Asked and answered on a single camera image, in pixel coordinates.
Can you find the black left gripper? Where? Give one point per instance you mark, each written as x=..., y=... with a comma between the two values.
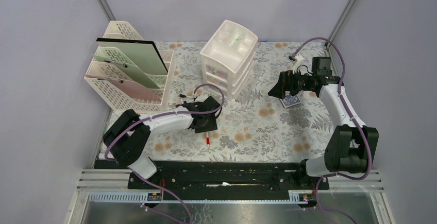
x=211, y=126

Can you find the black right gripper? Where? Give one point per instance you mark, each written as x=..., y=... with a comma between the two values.
x=285, y=84

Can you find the red marker pen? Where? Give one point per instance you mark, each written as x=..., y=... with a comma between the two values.
x=207, y=138

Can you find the white plastic drawer organizer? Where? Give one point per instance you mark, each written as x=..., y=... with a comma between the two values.
x=227, y=59

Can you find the pink clipboard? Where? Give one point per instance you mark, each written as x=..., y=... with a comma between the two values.
x=131, y=88

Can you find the green clipboard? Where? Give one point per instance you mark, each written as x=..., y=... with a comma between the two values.
x=119, y=59

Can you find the white binder folder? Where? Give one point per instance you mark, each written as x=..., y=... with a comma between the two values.
x=142, y=53

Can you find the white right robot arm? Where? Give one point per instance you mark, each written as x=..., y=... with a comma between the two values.
x=352, y=145

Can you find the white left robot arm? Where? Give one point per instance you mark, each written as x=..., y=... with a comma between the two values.
x=127, y=137

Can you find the blue playing card box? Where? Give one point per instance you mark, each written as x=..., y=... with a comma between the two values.
x=290, y=101

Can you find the floral patterned table mat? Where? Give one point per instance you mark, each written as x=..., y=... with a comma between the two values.
x=257, y=127

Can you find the white perforated file rack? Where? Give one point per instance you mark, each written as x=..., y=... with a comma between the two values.
x=115, y=98

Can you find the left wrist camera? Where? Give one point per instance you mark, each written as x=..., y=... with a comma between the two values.
x=200, y=98

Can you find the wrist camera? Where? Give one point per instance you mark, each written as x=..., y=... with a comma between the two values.
x=298, y=60
x=200, y=98

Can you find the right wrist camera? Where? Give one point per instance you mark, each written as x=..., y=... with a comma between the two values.
x=298, y=60

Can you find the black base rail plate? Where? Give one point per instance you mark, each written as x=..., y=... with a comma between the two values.
x=232, y=180

